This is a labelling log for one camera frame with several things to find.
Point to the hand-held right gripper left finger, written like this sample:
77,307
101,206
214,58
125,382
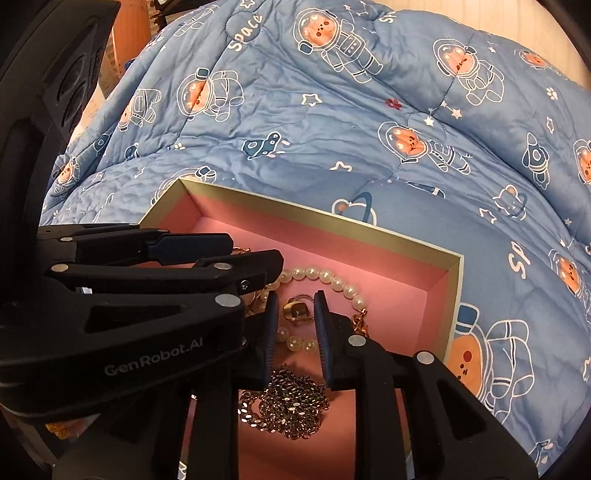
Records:
271,350

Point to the pink-lined jewelry box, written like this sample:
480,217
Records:
392,277

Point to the wooden furniture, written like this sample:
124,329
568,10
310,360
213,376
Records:
134,27

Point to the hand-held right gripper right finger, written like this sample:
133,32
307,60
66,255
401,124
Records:
323,346

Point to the blue astronaut printed blanket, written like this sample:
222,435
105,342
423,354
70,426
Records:
323,115

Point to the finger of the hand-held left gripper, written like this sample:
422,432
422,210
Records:
138,346
184,244

